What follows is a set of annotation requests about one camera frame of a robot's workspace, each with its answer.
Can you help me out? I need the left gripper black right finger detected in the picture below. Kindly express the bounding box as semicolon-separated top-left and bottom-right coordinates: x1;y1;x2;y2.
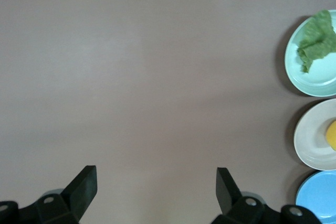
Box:
211;167;326;224

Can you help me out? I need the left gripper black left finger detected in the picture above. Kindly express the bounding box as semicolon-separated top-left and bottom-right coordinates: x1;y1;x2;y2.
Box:
0;165;98;224

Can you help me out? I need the yellow lemon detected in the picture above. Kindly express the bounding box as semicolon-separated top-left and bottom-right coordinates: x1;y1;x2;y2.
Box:
325;120;336;152

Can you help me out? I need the green lettuce leaf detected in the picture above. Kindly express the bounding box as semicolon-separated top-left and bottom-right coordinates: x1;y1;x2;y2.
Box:
297;9;336;74

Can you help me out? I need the blue round plate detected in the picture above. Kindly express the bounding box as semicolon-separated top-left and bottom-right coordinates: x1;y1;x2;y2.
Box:
295;170;336;224

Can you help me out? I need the beige round plate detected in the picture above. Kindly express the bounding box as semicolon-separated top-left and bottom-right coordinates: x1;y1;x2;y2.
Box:
293;98;336;171

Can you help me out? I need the green round plate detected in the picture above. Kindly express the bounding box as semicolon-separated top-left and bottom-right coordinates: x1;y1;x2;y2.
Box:
285;9;336;98

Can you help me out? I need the brown table cover mat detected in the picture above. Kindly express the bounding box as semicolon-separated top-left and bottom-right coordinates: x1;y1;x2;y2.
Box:
0;0;336;224

